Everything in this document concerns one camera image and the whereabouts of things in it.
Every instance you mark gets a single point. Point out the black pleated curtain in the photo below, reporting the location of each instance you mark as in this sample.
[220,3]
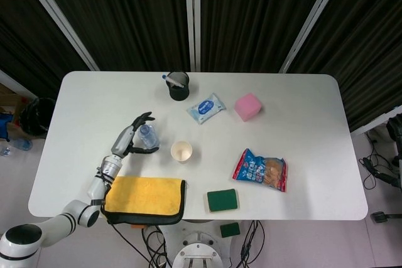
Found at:
[370,45]
[125,13]
[251,13]
[19,29]

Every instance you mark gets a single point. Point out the blue white wet wipes pack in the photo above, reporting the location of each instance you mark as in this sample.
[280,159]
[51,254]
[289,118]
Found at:
[205,108]

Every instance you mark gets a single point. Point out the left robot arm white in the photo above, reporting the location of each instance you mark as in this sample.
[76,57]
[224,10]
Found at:
[94,186]

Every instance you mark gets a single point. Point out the black foot pedal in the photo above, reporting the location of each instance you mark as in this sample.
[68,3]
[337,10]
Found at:
[381,216]

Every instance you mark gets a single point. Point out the white paper cup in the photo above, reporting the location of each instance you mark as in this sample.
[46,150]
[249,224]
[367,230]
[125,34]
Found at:
[181,152]

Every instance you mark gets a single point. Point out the pink foam cube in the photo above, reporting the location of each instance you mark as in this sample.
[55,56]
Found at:
[247,107]

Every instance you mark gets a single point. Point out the yellow cloth with black edge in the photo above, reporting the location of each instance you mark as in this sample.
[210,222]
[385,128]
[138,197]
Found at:
[143,194]

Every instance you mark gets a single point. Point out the green yellow scouring sponge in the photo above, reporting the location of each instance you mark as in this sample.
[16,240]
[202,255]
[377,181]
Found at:
[222,200]

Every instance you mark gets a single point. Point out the black mesh pen holder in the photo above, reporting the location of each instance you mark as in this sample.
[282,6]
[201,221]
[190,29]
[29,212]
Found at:
[179,92]

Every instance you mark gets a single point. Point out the brown cardboard box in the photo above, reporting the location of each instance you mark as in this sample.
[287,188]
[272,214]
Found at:
[9,97]

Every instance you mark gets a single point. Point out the white frame post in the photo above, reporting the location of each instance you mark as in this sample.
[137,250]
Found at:
[314,20]
[192,17]
[59,17]

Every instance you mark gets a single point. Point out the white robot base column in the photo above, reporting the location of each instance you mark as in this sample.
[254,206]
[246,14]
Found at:
[196,252]

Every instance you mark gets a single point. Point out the clear plastic water bottle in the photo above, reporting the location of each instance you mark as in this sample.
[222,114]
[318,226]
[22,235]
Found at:
[149,136]

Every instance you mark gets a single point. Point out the black trash bin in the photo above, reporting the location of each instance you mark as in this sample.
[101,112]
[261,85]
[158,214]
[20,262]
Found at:
[34,117]

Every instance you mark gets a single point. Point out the black equipment stand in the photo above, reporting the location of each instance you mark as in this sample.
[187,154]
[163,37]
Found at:
[395,136]

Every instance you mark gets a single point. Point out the blue white marker pen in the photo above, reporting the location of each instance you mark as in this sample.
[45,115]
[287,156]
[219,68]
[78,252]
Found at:
[172,81]

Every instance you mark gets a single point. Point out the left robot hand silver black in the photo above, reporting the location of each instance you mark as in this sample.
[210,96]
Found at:
[124,141]

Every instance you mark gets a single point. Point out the blue red snack bag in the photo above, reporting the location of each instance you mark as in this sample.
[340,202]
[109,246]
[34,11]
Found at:
[257,169]

